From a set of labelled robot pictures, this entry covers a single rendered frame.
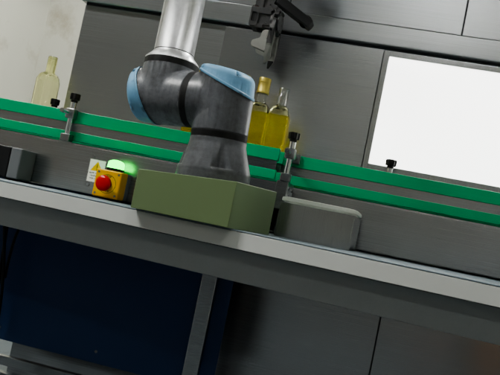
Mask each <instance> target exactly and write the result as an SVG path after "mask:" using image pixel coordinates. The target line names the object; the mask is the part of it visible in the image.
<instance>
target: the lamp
mask: <svg viewBox="0 0 500 375"><path fill-rule="evenodd" d="M124 167H125V165H124V163H123V162H122V161H118V160H110V161H109V162H108V165H107V168H106V169H107V170H112V171H116V172H120V173H124Z"/></svg>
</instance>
